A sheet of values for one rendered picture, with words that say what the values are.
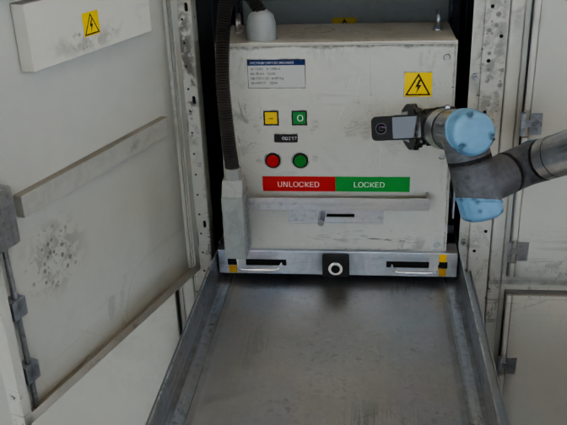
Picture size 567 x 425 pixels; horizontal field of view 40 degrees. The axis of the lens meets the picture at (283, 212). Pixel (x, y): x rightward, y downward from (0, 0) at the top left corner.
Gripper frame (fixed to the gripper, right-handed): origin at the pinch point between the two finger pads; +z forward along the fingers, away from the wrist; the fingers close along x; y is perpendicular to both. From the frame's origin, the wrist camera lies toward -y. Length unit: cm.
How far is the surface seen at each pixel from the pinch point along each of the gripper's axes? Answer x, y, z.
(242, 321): -38, -36, 2
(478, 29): 18.0, 17.1, -2.2
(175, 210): -16, -47, 22
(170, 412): -45, -52, -25
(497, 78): 8.1, 21.2, -1.1
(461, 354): -43.7, 4.1, -19.1
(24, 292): -22, -75, -20
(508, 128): -2.8, 24.2, 1.0
